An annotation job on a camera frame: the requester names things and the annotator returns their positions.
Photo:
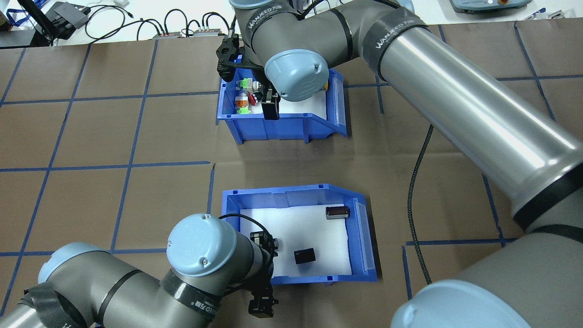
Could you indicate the blue button storage bin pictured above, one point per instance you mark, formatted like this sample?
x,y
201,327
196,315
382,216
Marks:
x,y
282,130

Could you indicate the blue battery storage bin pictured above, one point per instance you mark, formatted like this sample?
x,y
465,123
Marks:
x,y
300,196

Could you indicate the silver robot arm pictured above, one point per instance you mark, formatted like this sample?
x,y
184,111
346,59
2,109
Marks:
x,y
455,114
136,296

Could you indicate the black battery box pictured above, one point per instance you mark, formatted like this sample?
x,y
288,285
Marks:
x,y
337,212
304,256

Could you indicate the dark grey box device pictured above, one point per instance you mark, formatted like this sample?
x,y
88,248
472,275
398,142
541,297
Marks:
x,y
68,16

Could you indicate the small white grey box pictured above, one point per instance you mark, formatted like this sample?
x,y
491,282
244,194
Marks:
x,y
558,13

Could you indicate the red mushroom push button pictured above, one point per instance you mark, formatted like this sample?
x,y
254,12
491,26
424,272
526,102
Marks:
x,y
256,97

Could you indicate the red button green contact block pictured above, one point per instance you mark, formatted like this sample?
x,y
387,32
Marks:
x,y
245,84

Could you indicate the small grey red device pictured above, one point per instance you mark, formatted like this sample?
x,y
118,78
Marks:
x,y
207,32
168,34

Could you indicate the blue grey teach pendant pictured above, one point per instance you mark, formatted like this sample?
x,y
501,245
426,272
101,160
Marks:
x,y
487,4

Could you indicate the white marker blue cap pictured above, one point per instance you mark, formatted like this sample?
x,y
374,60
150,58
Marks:
x,y
535,14

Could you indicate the white switch orange contact block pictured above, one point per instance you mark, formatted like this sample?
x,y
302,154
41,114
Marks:
x,y
240,98

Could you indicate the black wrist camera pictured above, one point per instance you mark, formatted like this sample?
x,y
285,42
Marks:
x,y
227,57

